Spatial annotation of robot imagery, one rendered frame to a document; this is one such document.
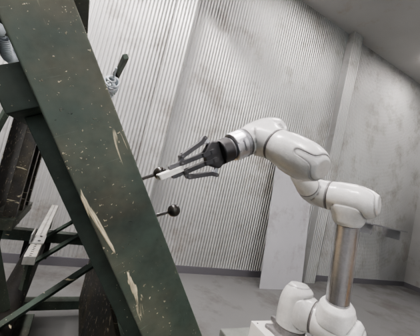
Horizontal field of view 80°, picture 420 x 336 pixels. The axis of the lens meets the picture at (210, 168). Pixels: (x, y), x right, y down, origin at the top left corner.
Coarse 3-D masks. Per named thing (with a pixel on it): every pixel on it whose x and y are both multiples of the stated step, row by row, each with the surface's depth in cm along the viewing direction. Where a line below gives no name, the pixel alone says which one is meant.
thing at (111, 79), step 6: (126, 54) 97; (120, 60) 102; (126, 60) 98; (120, 66) 105; (114, 72) 99; (120, 72) 113; (108, 78) 101; (114, 78) 101; (108, 84) 101; (114, 90) 104
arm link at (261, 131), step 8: (256, 120) 80; (264, 120) 79; (272, 120) 79; (280, 120) 81; (248, 128) 76; (256, 128) 75; (264, 128) 75; (272, 128) 74; (280, 128) 75; (256, 136) 75; (264, 136) 73; (256, 144) 75; (264, 144) 73; (256, 152) 77; (264, 152) 74
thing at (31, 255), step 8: (56, 208) 218; (48, 216) 188; (48, 224) 168; (40, 232) 149; (32, 248) 124; (40, 248) 129; (24, 256) 114; (32, 256) 115; (24, 264) 114; (32, 264) 115
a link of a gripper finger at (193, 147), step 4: (204, 136) 71; (204, 140) 71; (196, 144) 70; (200, 144) 70; (188, 148) 71; (192, 148) 69; (196, 148) 70; (184, 152) 69; (188, 152) 69; (180, 156) 68; (184, 156) 68
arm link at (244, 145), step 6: (234, 132) 75; (240, 132) 75; (246, 132) 75; (234, 138) 73; (240, 138) 73; (246, 138) 74; (234, 144) 74; (240, 144) 73; (246, 144) 74; (252, 144) 75; (240, 150) 73; (246, 150) 74; (252, 150) 75; (240, 156) 74; (246, 156) 76
